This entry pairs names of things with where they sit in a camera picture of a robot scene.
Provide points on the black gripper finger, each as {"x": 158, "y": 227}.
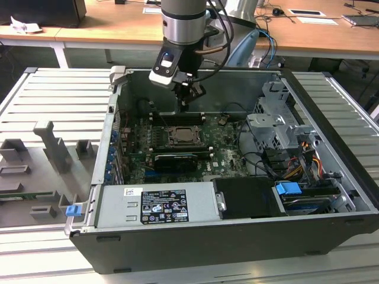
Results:
{"x": 183, "y": 99}
{"x": 197, "y": 92}

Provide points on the black RAM slot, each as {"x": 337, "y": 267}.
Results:
{"x": 194, "y": 114}
{"x": 192, "y": 117}
{"x": 165, "y": 146}
{"x": 192, "y": 122}
{"x": 165, "y": 151}

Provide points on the CPU socket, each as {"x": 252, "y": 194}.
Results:
{"x": 169, "y": 144}

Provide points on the blue slot clip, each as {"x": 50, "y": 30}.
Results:
{"x": 108, "y": 178}
{"x": 112, "y": 154}
{"x": 114, "y": 135}
{"x": 109, "y": 167}

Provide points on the round coin battery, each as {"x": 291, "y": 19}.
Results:
{"x": 222, "y": 120}

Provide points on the black graphics card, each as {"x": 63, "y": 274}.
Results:
{"x": 174, "y": 163}

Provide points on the white paper sheet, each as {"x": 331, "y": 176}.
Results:
{"x": 317, "y": 20}
{"x": 152, "y": 10}

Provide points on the grey plastic latch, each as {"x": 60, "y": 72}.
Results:
{"x": 118, "y": 74}

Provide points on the green motherboard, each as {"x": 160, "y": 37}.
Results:
{"x": 228, "y": 161}

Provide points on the metal drive cage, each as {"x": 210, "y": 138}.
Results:
{"x": 266, "y": 127}

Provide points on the wooden desk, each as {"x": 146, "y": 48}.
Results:
{"x": 103, "y": 29}
{"x": 311, "y": 35}

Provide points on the black computer mouse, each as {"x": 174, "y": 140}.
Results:
{"x": 277, "y": 12}

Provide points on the black power supply label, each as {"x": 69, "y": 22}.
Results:
{"x": 164, "y": 207}

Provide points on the black plastic shroud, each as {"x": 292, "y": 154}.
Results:
{"x": 245, "y": 198}

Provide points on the silver power supply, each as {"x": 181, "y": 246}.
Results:
{"x": 118, "y": 207}

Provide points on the blue disk carrier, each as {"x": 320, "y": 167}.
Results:
{"x": 287, "y": 188}

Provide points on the grey and black PC case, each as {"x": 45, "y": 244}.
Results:
{"x": 207, "y": 251}

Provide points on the hard disk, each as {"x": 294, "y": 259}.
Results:
{"x": 306, "y": 204}

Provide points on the black computer box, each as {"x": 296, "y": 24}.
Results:
{"x": 44, "y": 12}

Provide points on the blue plastic latch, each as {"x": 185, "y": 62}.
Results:
{"x": 73, "y": 211}

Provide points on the grey parts rack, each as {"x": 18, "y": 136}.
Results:
{"x": 38, "y": 180}

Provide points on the crumpled white paper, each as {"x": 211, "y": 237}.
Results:
{"x": 25, "y": 26}

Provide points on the grey laptop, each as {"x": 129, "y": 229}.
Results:
{"x": 359, "y": 20}

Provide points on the green RAM stick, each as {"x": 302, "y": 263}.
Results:
{"x": 17, "y": 195}

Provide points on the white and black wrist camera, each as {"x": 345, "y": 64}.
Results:
{"x": 164, "y": 68}

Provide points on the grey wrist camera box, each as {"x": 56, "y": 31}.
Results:
{"x": 213, "y": 37}

